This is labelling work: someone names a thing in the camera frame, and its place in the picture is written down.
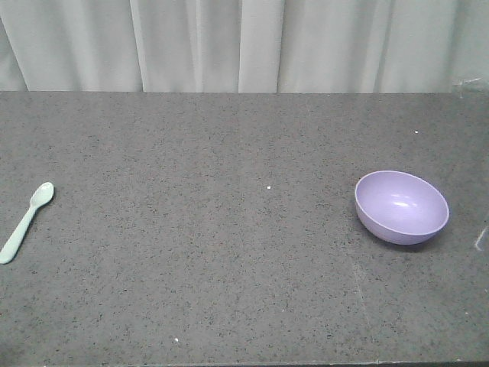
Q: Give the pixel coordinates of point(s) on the mint green plastic spoon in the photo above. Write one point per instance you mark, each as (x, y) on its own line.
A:
(42, 196)

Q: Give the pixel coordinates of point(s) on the lilac plastic bowl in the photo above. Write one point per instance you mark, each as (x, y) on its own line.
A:
(400, 208)

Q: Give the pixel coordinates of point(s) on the white curtain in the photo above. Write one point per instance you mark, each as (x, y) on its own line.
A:
(245, 46)

